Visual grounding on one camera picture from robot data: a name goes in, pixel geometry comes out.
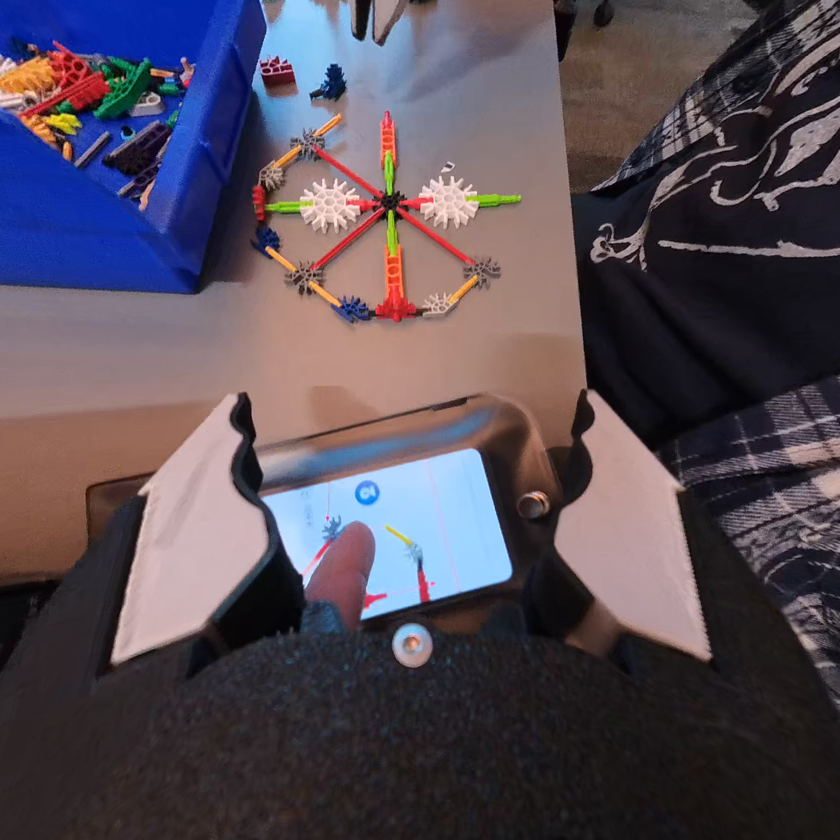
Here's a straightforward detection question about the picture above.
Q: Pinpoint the colourful construction wheel model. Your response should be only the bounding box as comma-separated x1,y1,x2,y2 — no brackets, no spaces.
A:
249,110,523,324

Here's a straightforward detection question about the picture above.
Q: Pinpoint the person in dark printed shirt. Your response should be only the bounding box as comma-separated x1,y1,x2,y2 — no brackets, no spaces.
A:
591,0,840,710

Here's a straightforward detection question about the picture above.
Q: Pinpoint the pile of colourful construction pieces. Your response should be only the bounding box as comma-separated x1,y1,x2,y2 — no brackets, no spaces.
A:
0,39,196,211

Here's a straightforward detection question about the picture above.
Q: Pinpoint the blue round connector piece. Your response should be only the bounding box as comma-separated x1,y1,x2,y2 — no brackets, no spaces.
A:
310,63,349,102

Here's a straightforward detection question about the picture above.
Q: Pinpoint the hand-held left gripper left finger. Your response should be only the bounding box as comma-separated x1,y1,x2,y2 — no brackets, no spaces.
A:
109,391,305,666

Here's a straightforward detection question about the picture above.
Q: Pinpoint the smartphone in dark holder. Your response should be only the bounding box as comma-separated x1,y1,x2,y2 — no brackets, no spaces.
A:
252,392,567,624

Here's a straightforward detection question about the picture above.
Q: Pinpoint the person's left hand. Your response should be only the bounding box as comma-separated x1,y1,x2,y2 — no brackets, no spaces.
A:
304,520,378,627

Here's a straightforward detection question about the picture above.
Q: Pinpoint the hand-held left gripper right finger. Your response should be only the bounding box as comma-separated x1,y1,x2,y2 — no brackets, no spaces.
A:
524,388,714,662

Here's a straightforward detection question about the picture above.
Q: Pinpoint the blue plastic bin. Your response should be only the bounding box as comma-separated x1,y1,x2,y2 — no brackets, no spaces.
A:
0,0,268,294

